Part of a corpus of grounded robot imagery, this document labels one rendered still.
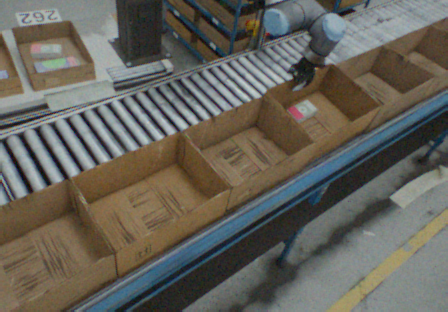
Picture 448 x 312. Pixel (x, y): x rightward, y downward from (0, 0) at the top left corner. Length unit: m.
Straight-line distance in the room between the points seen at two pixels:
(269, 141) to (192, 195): 0.42
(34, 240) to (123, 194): 0.30
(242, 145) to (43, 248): 0.79
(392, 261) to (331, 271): 0.39
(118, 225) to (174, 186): 0.24
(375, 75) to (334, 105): 0.40
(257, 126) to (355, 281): 1.17
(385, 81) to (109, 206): 1.48
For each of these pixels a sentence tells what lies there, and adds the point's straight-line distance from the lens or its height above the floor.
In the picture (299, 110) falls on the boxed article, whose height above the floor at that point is 0.94.
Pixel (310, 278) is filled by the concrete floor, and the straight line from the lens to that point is 2.36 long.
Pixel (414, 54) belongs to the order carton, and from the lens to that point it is 2.51.
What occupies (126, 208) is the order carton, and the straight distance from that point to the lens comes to 1.36.
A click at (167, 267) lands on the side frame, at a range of 1.24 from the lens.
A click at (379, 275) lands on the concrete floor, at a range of 2.54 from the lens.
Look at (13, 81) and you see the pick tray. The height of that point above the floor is 0.83.
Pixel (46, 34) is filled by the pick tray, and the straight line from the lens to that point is 2.32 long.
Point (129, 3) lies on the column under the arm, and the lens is 1.99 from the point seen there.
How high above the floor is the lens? 2.03
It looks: 47 degrees down
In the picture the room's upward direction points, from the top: 11 degrees clockwise
